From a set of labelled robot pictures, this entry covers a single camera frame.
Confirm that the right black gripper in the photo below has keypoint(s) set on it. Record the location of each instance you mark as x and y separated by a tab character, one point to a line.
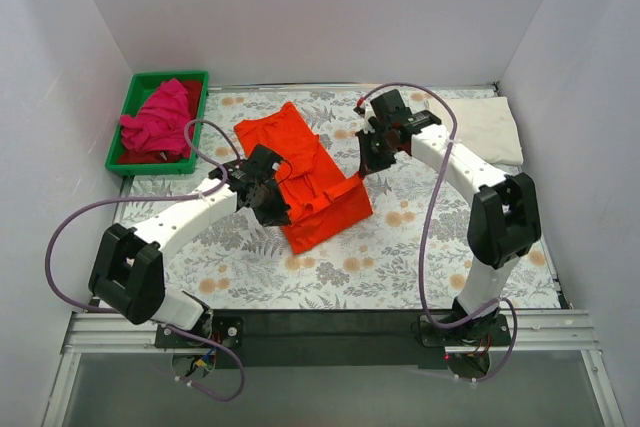
373	157

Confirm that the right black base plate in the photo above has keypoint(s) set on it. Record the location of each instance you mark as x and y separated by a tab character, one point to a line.
491	331

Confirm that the orange t shirt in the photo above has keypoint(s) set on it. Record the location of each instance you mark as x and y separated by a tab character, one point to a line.
323	201

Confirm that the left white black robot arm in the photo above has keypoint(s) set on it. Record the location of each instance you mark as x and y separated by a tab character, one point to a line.
128	273

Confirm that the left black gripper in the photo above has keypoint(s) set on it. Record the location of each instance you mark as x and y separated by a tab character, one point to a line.
270	204

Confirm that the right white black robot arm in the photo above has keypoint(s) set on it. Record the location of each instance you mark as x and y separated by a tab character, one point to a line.
504	221

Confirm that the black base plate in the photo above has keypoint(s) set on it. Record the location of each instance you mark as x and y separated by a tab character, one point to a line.
491	331
225	330

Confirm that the floral patterned table mat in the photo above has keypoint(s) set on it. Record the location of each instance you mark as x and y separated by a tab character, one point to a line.
237	263

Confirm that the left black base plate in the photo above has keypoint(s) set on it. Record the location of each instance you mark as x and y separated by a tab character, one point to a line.
225	330

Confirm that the folded cream t shirt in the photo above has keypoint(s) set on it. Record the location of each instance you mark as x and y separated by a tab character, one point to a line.
487	127

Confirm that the aluminium frame rail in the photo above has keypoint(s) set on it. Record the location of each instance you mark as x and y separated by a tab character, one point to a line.
531	330

